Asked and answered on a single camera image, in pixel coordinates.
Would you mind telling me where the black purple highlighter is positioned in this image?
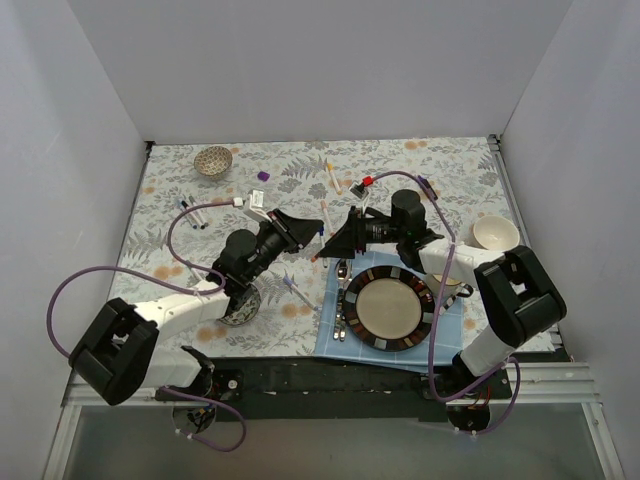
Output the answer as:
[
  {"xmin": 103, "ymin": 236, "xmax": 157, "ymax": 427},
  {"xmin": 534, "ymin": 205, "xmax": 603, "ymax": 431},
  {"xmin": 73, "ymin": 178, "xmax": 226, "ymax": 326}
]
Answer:
[{"xmin": 418, "ymin": 175, "xmax": 438, "ymax": 202}]

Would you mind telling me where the grey tipped white marker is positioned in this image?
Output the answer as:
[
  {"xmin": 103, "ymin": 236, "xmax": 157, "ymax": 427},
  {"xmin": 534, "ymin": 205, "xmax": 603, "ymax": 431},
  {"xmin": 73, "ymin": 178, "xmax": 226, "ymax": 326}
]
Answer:
[{"xmin": 177, "ymin": 200, "xmax": 199, "ymax": 230}]

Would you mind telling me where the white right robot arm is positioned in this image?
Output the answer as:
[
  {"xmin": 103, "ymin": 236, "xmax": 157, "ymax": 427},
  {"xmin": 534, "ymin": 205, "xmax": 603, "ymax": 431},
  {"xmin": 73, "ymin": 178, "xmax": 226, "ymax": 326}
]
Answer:
[{"xmin": 317, "ymin": 189, "xmax": 567, "ymax": 399}]

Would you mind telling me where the silver spoon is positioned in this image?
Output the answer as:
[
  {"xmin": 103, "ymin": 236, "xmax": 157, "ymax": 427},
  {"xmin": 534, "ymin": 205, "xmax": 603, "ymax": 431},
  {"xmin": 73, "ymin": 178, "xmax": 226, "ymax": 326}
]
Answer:
[{"xmin": 333, "ymin": 257, "xmax": 350, "ymax": 342}]

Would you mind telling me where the lilac capped white marker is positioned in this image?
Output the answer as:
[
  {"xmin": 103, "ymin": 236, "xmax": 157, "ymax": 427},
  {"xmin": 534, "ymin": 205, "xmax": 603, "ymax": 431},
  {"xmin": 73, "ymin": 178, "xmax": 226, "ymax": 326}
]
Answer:
[{"xmin": 283, "ymin": 274, "xmax": 320, "ymax": 311}]

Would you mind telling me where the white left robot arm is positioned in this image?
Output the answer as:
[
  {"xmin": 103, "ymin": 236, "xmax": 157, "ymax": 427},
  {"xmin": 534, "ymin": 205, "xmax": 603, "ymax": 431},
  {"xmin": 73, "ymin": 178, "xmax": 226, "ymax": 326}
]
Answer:
[{"xmin": 68, "ymin": 210, "xmax": 323, "ymax": 405}]

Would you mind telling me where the black tipped white marker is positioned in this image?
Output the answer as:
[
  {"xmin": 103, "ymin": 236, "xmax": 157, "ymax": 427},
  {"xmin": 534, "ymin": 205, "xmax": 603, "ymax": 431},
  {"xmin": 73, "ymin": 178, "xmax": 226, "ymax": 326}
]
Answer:
[{"xmin": 188, "ymin": 195, "xmax": 209, "ymax": 229}]

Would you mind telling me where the plain cream bowl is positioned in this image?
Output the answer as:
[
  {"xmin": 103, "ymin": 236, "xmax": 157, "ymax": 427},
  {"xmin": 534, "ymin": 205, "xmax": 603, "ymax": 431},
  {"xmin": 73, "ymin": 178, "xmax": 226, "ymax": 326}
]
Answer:
[{"xmin": 472, "ymin": 215, "xmax": 520, "ymax": 252}]

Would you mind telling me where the floral patterned table mat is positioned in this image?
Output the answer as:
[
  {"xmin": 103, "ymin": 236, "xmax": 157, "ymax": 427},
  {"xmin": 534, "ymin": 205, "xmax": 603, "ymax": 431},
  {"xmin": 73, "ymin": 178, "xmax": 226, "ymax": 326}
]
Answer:
[{"xmin": 110, "ymin": 137, "xmax": 511, "ymax": 357}]

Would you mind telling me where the blue capped white marker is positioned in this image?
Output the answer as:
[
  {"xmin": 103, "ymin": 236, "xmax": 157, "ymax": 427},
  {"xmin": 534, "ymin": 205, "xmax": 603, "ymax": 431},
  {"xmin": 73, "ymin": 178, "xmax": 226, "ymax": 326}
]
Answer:
[{"xmin": 318, "ymin": 227, "xmax": 328, "ymax": 269}]

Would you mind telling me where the small patterned brown bowl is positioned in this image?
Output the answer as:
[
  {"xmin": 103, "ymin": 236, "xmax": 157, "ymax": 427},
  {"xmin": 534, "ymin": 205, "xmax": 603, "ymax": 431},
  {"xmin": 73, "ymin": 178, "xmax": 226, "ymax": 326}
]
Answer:
[{"xmin": 193, "ymin": 145, "xmax": 233, "ymax": 179}]

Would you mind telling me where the leaf patterned bowl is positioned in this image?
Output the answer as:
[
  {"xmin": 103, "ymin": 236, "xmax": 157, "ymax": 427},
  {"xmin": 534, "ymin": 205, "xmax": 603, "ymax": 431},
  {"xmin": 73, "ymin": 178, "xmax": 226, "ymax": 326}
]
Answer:
[{"xmin": 218, "ymin": 288, "xmax": 261, "ymax": 327}]

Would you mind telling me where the peach capped white marker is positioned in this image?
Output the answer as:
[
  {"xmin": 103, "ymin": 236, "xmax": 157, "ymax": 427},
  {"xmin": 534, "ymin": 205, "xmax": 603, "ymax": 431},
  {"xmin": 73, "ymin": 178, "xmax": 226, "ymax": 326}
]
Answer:
[{"xmin": 320, "ymin": 200, "xmax": 331, "ymax": 229}]

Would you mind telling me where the striped rim dinner plate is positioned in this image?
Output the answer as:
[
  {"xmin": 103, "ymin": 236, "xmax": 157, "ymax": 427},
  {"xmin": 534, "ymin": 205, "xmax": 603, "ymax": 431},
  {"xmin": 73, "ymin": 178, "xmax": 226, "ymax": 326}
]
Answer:
[{"xmin": 342, "ymin": 265, "xmax": 435, "ymax": 352}]

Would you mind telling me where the blue checked cloth napkin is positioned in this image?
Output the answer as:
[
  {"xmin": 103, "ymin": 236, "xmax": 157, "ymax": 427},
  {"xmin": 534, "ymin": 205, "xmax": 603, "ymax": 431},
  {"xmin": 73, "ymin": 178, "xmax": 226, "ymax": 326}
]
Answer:
[{"xmin": 312, "ymin": 243, "xmax": 466, "ymax": 372}]

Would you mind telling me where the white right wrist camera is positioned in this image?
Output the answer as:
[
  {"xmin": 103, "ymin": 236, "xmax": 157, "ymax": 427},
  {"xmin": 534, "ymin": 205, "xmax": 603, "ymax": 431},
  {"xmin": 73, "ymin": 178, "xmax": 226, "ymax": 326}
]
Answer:
[{"xmin": 349, "ymin": 176, "xmax": 374, "ymax": 210}]

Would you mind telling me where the cream mug black handle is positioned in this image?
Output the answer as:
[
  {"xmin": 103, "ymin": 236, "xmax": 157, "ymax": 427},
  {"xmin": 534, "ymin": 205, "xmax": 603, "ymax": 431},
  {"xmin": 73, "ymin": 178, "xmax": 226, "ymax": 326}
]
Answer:
[{"xmin": 428, "ymin": 274, "xmax": 474, "ymax": 298}]

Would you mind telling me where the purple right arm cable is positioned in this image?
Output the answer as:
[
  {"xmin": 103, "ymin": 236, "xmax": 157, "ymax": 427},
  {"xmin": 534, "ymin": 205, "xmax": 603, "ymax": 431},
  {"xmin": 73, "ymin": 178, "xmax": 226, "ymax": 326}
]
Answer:
[{"xmin": 367, "ymin": 171, "xmax": 521, "ymax": 435}]

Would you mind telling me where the silver fork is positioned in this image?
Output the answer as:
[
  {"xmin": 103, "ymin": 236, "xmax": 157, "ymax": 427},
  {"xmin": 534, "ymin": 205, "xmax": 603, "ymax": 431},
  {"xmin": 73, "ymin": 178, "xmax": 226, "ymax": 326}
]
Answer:
[{"xmin": 332, "ymin": 259, "xmax": 355, "ymax": 342}]

